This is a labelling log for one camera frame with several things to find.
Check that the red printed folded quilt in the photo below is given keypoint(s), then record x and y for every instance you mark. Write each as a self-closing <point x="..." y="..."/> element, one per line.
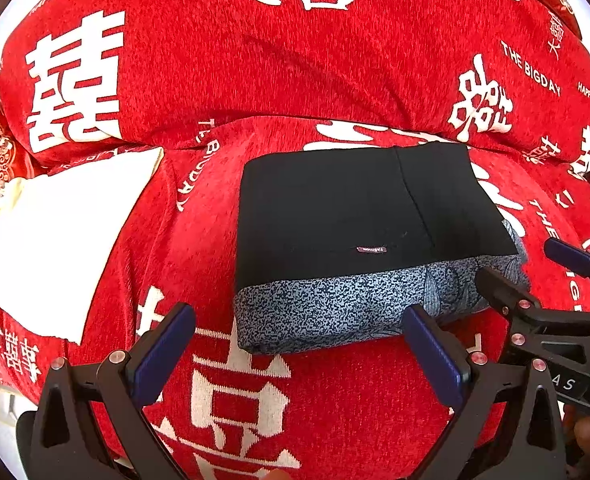
<point x="275" y="60"/>

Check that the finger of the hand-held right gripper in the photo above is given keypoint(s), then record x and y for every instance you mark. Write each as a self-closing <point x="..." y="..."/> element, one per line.
<point x="570" y="256"/>
<point x="505" y="287"/>

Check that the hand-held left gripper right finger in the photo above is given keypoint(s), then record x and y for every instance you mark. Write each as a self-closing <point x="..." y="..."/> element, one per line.
<point x="435" y="360"/>

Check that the black pants with patterned lining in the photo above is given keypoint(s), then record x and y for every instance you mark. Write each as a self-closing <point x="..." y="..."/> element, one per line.
<point x="335" y="225"/>

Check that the red printed bed cover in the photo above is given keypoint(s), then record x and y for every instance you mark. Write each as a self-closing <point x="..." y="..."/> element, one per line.
<point x="200" y="240"/>

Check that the white cloth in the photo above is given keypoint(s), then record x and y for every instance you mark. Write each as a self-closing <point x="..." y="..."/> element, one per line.
<point x="60" y="240"/>

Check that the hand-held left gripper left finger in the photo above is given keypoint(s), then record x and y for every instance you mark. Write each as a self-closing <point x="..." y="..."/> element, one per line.
<point x="162" y="355"/>

